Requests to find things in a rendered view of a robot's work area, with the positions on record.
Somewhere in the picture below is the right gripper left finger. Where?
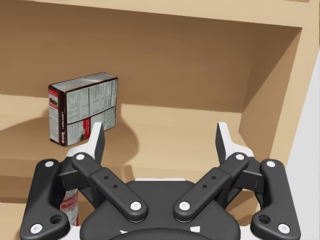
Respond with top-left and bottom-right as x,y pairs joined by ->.
19,121 -> 149,238

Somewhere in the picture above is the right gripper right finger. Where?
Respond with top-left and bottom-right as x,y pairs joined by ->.
172,121 -> 302,238

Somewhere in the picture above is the red and white can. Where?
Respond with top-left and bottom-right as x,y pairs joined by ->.
59,188 -> 80,227

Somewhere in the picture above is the pale wooden shelf unit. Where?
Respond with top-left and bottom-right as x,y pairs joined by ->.
0,0 -> 320,240

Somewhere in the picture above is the brown and white carton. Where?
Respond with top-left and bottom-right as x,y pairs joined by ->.
47,72 -> 119,147

